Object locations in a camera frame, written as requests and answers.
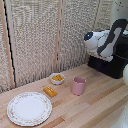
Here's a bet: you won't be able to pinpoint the pink cup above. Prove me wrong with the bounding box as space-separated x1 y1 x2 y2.
71 76 87 97

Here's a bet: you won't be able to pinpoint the yellow food pieces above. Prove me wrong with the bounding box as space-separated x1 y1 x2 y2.
51 74 65 82

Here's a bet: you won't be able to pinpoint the beige woven folding screen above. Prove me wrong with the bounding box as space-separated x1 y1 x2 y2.
0 0 114 94

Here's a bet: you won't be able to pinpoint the small white bowl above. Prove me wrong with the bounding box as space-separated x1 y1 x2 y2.
49 72 66 86

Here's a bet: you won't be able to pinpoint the white floral rim plate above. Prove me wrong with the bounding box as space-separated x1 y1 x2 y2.
6 91 53 127

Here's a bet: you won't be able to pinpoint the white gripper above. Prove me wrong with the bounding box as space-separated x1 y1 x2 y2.
88 50 114 63

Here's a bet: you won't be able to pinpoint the orange striped food block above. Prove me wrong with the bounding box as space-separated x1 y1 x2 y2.
42 86 58 98

